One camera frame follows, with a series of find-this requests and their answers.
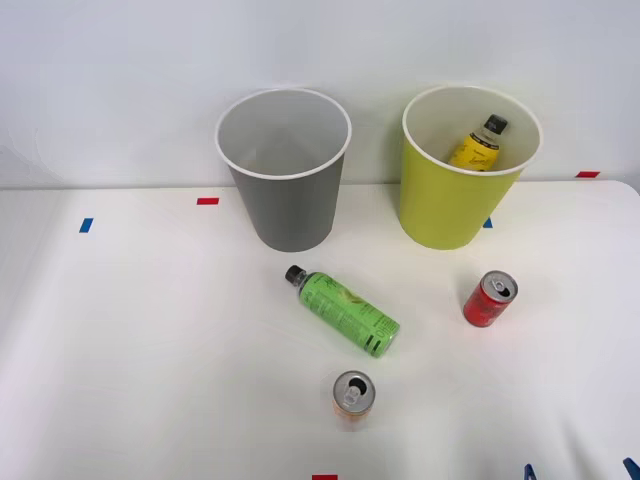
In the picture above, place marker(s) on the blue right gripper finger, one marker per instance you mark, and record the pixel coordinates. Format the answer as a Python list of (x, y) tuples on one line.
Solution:
[(633, 471), (530, 474)]

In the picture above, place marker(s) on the red drink can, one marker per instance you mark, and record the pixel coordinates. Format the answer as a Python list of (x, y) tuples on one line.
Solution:
[(482, 307)]

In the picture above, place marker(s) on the orange drink can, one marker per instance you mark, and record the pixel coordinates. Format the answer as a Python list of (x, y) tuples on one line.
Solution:
[(353, 395)]

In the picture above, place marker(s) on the green label plastic bottle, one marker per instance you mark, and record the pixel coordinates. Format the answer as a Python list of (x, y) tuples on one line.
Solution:
[(345, 310)]

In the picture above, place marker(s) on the yellow-green plastic waste bin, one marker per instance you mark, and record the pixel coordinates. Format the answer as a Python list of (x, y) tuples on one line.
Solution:
[(450, 205)]

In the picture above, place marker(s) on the yellow label plastic bottle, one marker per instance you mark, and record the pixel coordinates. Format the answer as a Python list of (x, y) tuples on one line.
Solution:
[(475, 150)]

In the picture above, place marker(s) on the grey plastic waste bin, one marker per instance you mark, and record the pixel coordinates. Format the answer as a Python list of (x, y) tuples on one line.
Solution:
[(290, 210)]

